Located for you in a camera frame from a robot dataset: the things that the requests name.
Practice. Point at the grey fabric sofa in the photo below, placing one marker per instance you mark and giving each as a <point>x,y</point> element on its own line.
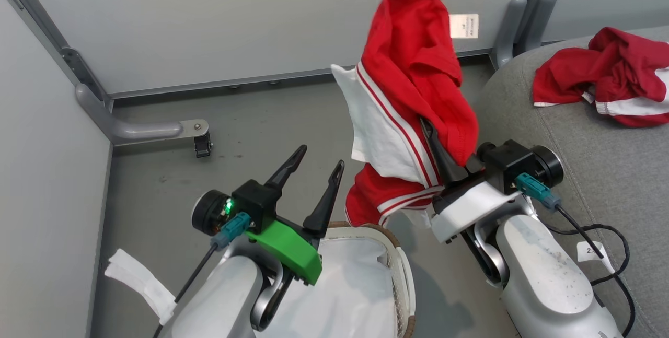
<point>601,171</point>

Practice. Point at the black caster wheel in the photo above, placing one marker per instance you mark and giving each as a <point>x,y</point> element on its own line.
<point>203,146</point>

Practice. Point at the red white-striped garment with label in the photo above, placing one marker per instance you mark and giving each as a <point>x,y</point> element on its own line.
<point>413,66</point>

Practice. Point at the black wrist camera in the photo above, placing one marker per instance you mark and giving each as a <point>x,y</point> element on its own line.
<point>515,163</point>
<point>251,202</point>

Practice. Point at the grey partition foot with caster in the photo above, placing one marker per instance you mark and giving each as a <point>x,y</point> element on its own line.
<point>136,130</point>

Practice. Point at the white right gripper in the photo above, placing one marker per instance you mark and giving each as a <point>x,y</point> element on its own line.
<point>470,211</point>

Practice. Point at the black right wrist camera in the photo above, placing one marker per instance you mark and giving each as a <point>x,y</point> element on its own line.
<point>515,163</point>

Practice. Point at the red garment white trim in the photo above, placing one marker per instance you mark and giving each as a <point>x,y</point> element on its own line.
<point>616,66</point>

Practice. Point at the grey partition bottom rail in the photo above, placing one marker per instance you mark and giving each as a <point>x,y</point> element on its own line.
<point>235,82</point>

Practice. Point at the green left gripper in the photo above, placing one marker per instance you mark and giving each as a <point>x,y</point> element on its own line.
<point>287,252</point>

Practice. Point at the grey partition corner post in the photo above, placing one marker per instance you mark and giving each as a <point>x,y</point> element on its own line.
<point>515,19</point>

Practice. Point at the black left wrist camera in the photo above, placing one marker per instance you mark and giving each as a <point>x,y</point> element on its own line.
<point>251,202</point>

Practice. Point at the white fabric basket liner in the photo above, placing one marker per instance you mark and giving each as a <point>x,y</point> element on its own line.
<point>345,286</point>

